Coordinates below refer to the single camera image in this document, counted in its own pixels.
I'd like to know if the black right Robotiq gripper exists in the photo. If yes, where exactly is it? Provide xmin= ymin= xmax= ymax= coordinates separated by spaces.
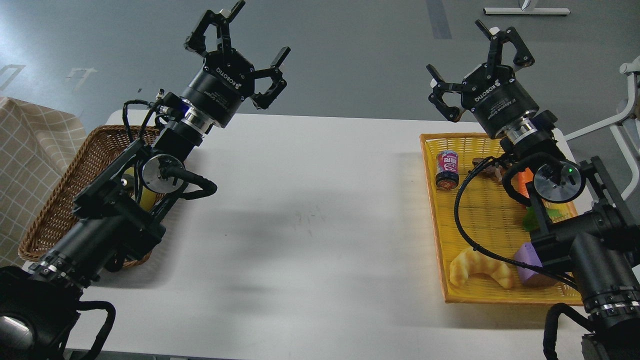
xmin=426 ymin=20 xmax=541 ymax=140

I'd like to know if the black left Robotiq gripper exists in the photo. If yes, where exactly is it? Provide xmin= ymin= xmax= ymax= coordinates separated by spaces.
xmin=180 ymin=0 xmax=292 ymax=129

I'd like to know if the yellow tape roll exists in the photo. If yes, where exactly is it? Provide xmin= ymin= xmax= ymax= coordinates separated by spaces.
xmin=121 ymin=168 xmax=162 ymax=212

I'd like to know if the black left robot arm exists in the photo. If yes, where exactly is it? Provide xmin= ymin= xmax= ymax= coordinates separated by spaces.
xmin=1 ymin=0 xmax=291 ymax=360

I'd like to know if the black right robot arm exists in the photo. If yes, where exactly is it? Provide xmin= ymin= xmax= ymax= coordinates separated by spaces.
xmin=426 ymin=20 xmax=640 ymax=360

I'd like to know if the white stand base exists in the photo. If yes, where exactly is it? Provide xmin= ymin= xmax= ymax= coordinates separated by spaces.
xmin=482 ymin=0 xmax=571 ymax=17

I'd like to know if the brown toy animal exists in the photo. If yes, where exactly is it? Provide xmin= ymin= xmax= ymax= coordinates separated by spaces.
xmin=468 ymin=157 xmax=508 ymax=184

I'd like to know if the small pink drink can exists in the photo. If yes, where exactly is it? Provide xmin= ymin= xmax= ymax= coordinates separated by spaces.
xmin=435 ymin=150 xmax=460 ymax=191

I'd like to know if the orange toy carrot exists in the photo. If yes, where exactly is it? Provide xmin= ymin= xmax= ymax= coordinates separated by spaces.
xmin=517 ymin=169 xmax=562 ymax=232

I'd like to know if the yellow plastic basket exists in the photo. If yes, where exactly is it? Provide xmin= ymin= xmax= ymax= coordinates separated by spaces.
xmin=420 ymin=133 xmax=582 ymax=306

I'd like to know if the brown wicker basket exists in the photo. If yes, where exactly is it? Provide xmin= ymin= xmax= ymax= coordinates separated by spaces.
xmin=18 ymin=125 xmax=131 ymax=262

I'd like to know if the purple foam block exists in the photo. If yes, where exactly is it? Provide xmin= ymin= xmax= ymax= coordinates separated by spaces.
xmin=513 ymin=242 xmax=558 ymax=288

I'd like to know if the toy croissant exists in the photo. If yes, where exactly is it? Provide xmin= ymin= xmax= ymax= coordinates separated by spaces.
xmin=449 ymin=247 xmax=515 ymax=290

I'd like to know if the beige checkered cloth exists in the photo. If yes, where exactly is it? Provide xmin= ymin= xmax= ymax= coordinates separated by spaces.
xmin=0 ymin=96 xmax=86 ymax=267

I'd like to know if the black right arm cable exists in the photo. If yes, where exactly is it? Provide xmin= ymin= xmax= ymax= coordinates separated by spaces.
xmin=453 ymin=156 xmax=581 ymax=291

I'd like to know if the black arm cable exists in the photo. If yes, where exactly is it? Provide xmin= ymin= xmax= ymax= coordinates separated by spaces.
xmin=70 ymin=300 xmax=117 ymax=360
xmin=453 ymin=156 xmax=581 ymax=291

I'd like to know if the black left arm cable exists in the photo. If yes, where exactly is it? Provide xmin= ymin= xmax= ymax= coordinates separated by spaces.
xmin=70 ymin=300 xmax=117 ymax=360

